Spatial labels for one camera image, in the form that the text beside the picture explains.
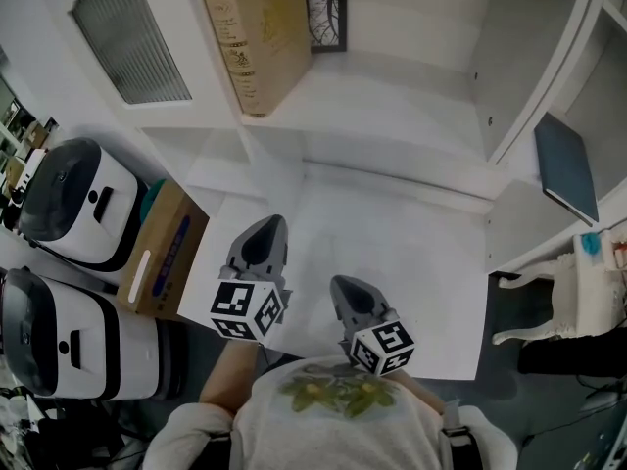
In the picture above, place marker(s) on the small red item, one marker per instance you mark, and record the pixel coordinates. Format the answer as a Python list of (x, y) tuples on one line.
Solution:
[(620, 251)]

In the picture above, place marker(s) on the dark blue thin book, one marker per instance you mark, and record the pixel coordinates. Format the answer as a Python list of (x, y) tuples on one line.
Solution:
[(565, 169)]

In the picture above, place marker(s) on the black framed picture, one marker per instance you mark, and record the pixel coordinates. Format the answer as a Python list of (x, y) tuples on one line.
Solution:
[(330, 17)]

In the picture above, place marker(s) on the white frosted glass cabinet door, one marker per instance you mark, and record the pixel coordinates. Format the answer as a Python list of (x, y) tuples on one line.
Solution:
[(127, 42)]

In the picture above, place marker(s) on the teal fluffy item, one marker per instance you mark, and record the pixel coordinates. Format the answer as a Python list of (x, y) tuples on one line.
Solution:
[(591, 244)]

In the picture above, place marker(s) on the white black-topped service robot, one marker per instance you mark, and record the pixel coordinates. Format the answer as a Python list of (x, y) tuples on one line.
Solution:
[(88, 341), (78, 203)]

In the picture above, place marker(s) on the white ornate dressing table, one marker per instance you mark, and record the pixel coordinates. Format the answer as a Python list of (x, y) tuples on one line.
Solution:
[(588, 296)]

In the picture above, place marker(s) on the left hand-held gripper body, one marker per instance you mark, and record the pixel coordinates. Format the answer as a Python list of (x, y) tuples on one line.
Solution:
[(235, 306)]

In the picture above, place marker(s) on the person's left forearm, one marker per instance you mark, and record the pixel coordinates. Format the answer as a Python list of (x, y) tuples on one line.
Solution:
[(230, 375)]

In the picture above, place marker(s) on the teal round object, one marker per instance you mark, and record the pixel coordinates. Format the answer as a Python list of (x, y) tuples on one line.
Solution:
[(151, 199)]

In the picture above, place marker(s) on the white floral t-shirt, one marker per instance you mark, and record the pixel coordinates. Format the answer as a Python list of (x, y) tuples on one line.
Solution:
[(338, 434)]

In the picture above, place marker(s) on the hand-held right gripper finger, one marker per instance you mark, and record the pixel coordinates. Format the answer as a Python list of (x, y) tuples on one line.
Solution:
[(342, 314), (366, 299)]

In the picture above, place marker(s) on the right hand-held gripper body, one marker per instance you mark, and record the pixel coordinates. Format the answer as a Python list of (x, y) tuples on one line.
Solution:
[(387, 345)]

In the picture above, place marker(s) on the person's right forearm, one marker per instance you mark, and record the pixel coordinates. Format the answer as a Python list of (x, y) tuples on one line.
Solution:
[(421, 394)]

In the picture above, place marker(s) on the background storage shelves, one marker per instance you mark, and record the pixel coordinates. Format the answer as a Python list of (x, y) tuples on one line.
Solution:
[(22, 140)]

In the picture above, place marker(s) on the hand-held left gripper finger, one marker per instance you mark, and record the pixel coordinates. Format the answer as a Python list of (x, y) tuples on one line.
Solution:
[(255, 248), (280, 262)]

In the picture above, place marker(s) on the thick tan hardcover book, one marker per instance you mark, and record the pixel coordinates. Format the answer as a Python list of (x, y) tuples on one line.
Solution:
[(264, 42)]

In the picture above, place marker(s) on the brown cardboard box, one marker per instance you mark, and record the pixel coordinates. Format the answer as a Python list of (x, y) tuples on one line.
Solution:
[(166, 248)]

